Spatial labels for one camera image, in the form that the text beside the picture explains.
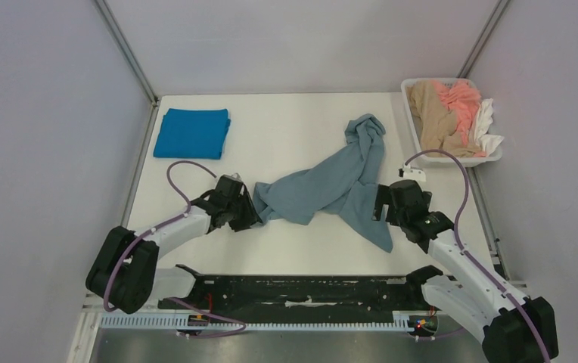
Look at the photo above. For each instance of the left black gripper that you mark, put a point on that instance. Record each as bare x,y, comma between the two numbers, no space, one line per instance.
250,218

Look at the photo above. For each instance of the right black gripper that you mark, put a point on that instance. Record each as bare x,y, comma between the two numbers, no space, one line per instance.
386,201

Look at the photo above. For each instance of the grey-blue t shirt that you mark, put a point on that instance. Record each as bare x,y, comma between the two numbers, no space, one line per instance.
344,184

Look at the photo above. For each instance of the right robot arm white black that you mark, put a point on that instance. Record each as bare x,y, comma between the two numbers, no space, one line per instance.
509,325

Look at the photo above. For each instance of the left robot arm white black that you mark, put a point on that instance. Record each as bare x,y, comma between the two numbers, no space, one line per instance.
126,274

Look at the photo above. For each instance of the beige t shirt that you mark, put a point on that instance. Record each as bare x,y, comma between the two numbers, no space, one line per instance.
435,120

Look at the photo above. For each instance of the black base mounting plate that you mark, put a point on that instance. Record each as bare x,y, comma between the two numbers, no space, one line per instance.
296,299

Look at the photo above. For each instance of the folded bright blue t shirt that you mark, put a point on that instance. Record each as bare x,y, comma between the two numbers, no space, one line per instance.
192,134

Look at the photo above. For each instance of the white t shirt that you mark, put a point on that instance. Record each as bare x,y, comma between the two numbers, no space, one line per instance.
479,133

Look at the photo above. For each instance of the white plastic laundry basket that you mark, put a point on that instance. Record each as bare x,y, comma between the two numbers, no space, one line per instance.
436,157

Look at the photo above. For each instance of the pink t shirt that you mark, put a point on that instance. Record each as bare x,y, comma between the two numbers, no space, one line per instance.
463,101

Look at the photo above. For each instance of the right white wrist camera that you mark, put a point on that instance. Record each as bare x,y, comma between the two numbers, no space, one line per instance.
412,173

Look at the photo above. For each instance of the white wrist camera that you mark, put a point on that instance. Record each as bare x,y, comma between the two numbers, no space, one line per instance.
412,173
234,177

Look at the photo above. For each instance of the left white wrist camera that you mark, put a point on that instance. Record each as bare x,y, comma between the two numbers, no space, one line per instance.
234,177

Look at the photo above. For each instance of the white slotted cable duct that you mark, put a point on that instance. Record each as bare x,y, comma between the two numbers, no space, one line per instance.
188,322

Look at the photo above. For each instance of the right aluminium frame post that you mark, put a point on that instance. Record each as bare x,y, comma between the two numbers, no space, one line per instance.
488,29

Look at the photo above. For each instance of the aluminium frame post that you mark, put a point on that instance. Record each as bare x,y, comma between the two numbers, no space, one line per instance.
125,48
488,29

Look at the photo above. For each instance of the left aluminium frame post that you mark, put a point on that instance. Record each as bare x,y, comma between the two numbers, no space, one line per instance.
125,48

